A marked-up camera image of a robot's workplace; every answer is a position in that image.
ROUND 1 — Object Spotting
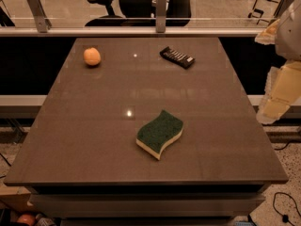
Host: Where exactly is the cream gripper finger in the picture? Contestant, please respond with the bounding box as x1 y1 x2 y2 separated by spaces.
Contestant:
256 60 301 124
255 19 280 45

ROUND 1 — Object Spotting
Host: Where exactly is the green and yellow sponge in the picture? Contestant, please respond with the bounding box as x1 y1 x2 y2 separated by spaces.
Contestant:
136 110 183 160

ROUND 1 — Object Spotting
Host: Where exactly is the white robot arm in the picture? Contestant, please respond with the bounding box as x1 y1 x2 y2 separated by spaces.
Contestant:
255 0 301 124

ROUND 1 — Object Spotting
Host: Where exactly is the yellow black cart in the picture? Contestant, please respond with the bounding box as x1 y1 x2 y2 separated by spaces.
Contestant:
247 0 282 24

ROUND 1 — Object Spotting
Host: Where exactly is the black snack bar packet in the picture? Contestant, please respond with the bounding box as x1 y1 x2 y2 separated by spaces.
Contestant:
160 47 195 69

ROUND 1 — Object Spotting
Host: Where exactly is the black office chair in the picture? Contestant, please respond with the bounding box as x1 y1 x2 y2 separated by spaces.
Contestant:
86 0 191 26

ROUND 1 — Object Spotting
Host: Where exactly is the orange fruit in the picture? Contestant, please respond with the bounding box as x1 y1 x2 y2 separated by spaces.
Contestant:
83 47 101 66

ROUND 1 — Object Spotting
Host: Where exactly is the grey table drawer base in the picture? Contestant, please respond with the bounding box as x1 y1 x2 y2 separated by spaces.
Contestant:
29 193 264 223

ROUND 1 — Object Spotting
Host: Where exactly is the orange ball under table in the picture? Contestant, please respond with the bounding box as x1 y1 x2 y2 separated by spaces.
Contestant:
17 214 36 226

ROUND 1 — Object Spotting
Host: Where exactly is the right metal railing bracket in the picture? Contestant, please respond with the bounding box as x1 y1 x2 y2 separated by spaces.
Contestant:
274 0 294 19

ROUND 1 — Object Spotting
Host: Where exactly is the metal railing bracket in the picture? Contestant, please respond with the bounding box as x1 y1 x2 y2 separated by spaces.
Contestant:
156 0 166 33
274 0 294 19
26 0 52 33

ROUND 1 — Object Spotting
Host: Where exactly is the middle metal railing bracket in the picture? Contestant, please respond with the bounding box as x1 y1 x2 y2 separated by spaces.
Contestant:
156 0 166 33

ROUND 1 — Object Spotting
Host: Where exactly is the black floor cable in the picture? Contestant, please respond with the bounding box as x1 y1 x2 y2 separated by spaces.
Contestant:
272 191 301 226

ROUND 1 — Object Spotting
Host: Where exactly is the left metal railing bracket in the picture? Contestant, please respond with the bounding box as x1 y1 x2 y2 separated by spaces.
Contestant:
26 0 52 33

